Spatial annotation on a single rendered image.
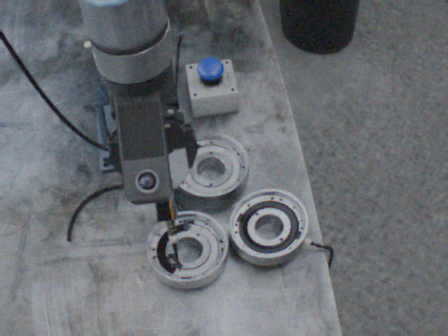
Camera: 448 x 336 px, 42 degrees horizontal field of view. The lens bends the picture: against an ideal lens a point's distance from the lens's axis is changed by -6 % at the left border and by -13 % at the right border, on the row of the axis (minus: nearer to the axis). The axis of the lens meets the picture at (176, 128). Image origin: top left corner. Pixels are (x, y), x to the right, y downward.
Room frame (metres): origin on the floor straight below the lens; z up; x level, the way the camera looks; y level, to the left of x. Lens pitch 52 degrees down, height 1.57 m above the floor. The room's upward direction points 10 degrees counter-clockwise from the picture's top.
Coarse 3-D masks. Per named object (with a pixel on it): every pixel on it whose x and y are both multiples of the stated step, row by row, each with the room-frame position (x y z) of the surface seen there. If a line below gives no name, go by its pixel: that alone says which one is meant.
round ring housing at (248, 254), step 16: (256, 192) 0.44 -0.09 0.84; (272, 192) 0.44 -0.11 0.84; (240, 208) 0.43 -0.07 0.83; (272, 208) 0.42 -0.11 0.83; (304, 208) 0.40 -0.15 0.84; (256, 224) 0.40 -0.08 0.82; (288, 224) 0.39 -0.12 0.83; (304, 224) 0.38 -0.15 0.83; (240, 240) 0.38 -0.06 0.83; (256, 240) 0.37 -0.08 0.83; (272, 240) 0.37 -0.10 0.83; (304, 240) 0.36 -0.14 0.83; (256, 256) 0.34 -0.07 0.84; (272, 256) 0.34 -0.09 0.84; (288, 256) 0.34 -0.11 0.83
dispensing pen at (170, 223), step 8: (168, 200) 0.39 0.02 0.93; (160, 208) 0.39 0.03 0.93; (168, 208) 0.39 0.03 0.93; (160, 216) 0.38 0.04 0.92; (168, 216) 0.38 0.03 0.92; (168, 224) 0.38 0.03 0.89; (168, 232) 0.38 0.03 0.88; (176, 232) 0.38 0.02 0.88; (176, 240) 0.37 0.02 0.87; (176, 248) 0.37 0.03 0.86; (176, 256) 0.36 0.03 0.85
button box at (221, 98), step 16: (192, 64) 0.68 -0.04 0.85; (224, 64) 0.67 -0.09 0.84; (192, 80) 0.65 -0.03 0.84; (208, 80) 0.64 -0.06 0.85; (224, 80) 0.64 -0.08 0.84; (192, 96) 0.62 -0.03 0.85; (208, 96) 0.61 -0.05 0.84; (224, 96) 0.61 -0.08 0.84; (208, 112) 0.61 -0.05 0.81; (224, 112) 0.61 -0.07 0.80
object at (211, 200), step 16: (208, 144) 0.54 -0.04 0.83; (224, 144) 0.53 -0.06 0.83; (240, 144) 0.52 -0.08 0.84; (208, 160) 0.52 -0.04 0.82; (224, 160) 0.51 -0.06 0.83; (240, 160) 0.50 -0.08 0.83; (192, 176) 0.49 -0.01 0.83; (224, 176) 0.48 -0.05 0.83; (240, 176) 0.48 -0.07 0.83; (192, 192) 0.46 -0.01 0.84; (224, 192) 0.45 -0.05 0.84; (240, 192) 0.46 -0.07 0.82
